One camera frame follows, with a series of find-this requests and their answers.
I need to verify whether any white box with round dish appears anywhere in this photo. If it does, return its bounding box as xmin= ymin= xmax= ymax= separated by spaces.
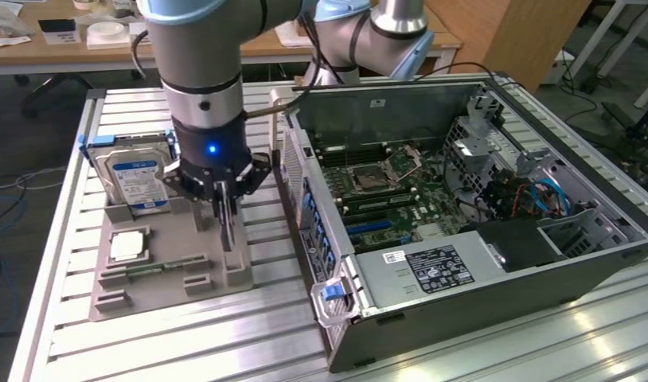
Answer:
xmin=85 ymin=21 xmax=132 ymax=51

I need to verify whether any blue data wire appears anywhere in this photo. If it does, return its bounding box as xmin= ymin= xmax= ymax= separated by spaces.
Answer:
xmin=532 ymin=178 xmax=573 ymax=218

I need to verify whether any blue plastic case latch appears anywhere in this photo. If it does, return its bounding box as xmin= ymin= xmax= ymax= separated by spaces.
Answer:
xmin=321 ymin=284 xmax=346 ymax=304

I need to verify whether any stack of white papers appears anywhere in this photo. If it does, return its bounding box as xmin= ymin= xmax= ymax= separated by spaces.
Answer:
xmin=272 ymin=26 xmax=315 ymax=49

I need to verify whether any green motherboard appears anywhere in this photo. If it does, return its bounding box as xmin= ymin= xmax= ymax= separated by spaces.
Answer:
xmin=307 ymin=133 xmax=464 ymax=255

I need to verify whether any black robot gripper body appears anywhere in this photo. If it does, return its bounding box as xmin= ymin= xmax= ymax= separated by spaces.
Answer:
xmin=174 ymin=115 xmax=254 ymax=184

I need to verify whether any clear plastic bag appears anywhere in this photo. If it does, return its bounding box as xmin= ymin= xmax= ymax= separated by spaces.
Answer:
xmin=0 ymin=0 xmax=33 ymax=33

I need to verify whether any hard disk with blue bracket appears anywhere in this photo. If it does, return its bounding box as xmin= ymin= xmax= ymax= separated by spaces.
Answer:
xmin=76 ymin=130 xmax=183 ymax=218

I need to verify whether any wooden desk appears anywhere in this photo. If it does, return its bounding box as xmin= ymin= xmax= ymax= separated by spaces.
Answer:
xmin=0 ymin=0 xmax=464 ymax=87

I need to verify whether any installed RAM stick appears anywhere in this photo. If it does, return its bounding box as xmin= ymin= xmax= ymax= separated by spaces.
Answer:
xmin=339 ymin=189 xmax=418 ymax=207
xmin=345 ymin=197 xmax=419 ymax=216

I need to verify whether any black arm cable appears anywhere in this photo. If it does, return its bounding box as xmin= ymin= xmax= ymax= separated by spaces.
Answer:
xmin=131 ymin=29 xmax=150 ymax=80

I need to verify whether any dark open PC case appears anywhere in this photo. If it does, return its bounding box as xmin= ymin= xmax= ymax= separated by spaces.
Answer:
xmin=268 ymin=73 xmax=648 ymax=375

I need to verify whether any black expansion slot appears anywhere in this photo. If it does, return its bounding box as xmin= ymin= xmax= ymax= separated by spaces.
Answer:
xmin=343 ymin=209 xmax=387 ymax=226

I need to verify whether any plain white box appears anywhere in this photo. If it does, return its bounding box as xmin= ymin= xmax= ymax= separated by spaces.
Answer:
xmin=127 ymin=21 xmax=151 ymax=47

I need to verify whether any white floor cable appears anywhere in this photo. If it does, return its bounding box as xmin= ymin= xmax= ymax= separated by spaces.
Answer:
xmin=0 ymin=166 xmax=71 ymax=191

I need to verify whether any CPU socket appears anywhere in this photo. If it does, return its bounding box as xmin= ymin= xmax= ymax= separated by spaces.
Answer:
xmin=350 ymin=162 xmax=390 ymax=196

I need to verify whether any blue expansion slot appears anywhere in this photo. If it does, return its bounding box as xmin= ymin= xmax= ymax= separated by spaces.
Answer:
xmin=346 ymin=220 xmax=395 ymax=236

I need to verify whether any silver CPU chip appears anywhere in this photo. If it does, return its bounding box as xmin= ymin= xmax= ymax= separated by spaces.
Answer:
xmin=108 ymin=232 xmax=148 ymax=263

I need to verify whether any red orange wire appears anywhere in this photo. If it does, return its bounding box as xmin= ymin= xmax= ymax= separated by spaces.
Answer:
xmin=514 ymin=181 xmax=534 ymax=216

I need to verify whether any green RAM stick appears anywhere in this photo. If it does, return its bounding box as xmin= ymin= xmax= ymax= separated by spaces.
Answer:
xmin=124 ymin=257 xmax=206 ymax=279

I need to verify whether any metal socket cover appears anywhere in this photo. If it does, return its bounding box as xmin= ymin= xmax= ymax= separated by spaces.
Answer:
xmin=385 ymin=142 xmax=426 ymax=180

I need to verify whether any white box with black label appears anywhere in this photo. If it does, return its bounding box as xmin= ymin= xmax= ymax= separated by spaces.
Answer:
xmin=36 ymin=18 xmax=81 ymax=45

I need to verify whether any grey metal drive bracket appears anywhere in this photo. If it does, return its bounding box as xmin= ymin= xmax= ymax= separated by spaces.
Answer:
xmin=536 ymin=198 xmax=648 ymax=259

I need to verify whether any wooden cabinet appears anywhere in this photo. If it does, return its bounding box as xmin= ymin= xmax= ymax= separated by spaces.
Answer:
xmin=423 ymin=0 xmax=593 ymax=92

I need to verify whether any black wire bundle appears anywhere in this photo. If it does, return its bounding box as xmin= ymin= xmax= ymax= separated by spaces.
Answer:
xmin=481 ymin=173 xmax=521 ymax=222

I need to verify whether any perforated metal disk bay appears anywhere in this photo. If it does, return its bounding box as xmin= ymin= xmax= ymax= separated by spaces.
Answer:
xmin=443 ymin=115 xmax=521 ymax=189

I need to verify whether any thin black cable over case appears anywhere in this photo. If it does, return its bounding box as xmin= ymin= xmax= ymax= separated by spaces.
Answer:
xmin=417 ymin=61 xmax=525 ymax=91

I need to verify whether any white desk leg frame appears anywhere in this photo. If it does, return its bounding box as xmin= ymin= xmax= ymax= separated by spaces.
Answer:
xmin=562 ymin=0 xmax=648 ymax=109

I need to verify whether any grey parts rack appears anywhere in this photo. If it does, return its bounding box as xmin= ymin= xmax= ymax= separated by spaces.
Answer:
xmin=88 ymin=193 xmax=256 ymax=323

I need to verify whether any grey power supply unit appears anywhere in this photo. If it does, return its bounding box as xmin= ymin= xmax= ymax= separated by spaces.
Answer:
xmin=355 ymin=232 xmax=510 ymax=315

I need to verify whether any blue floor cable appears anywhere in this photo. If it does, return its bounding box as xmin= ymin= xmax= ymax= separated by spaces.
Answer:
xmin=0 ymin=186 xmax=28 ymax=347

